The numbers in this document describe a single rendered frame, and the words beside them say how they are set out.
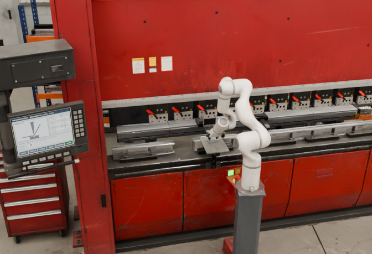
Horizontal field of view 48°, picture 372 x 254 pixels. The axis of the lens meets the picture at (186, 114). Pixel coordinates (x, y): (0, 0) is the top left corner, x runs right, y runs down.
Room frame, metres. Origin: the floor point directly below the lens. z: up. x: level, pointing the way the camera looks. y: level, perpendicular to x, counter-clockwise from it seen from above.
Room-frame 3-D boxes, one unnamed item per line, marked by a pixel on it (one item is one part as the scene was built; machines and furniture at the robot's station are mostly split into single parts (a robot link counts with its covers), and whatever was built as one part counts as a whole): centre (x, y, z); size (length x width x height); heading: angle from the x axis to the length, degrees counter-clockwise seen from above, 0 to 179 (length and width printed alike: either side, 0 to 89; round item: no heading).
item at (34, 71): (2.42, 0.95, 1.53); 0.51 x 0.25 x 0.85; 118
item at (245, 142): (2.34, -0.40, 1.30); 0.19 x 0.12 x 0.24; 109
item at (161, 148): (2.97, 0.35, 0.92); 0.50 x 0.06 x 0.10; 102
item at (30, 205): (3.12, 1.35, 0.50); 0.50 x 0.50 x 1.00; 12
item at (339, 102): (3.33, -1.34, 1.26); 0.15 x 0.09 x 0.17; 102
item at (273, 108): (3.20, -0.76, 1.26); 0.15 x 0.09 x 0.17; 102
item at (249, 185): (2.35, -0.43, 1.09); 0.19 x 0.19 x 0.18
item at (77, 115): (2.36, 0.86, 1.42); 0.45 x 0.12 x 0.36; 118
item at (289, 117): (3.46, -0.52, 0.93); 2.30 x 0.14 x 0.10; 102
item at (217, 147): (2.94, -0.22, 1.00); 0.26 x 0.18 x 0.01; 12
